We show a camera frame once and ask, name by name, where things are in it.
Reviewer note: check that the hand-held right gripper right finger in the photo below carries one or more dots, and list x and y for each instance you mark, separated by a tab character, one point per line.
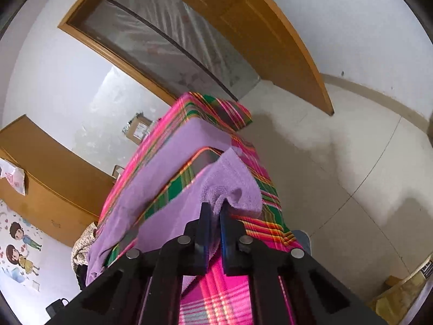
225	240

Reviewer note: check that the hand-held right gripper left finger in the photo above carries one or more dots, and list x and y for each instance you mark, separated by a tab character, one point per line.
203	230

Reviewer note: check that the purple garment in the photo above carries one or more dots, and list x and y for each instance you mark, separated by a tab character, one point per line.
159	169

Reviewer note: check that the pink green plaid bed sheet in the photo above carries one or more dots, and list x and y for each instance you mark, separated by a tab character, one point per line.
216	294

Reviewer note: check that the beige floral garment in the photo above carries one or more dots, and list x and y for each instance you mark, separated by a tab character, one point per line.
83	243

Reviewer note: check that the labelled cardboard parcel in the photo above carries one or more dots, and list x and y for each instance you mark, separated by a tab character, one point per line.
137	127

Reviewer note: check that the black garment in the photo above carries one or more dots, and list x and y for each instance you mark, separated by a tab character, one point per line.
82	277

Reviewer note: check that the wooden wardrobe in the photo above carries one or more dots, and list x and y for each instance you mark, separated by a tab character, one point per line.
50	182

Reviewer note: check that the yellow sack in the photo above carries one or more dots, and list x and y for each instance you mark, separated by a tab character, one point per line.
402	294

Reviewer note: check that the clear plastic curtain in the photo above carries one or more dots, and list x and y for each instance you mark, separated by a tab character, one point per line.
169	37

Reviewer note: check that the white red plastic bag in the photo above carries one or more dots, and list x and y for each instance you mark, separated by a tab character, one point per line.
13	176

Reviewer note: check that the wooden door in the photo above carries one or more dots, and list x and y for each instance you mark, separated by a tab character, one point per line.
264	30

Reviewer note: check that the cartoon wall sticker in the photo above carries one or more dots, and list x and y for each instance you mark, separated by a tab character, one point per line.
20	247

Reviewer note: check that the wooden door frame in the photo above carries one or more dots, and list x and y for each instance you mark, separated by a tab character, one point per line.
101	44

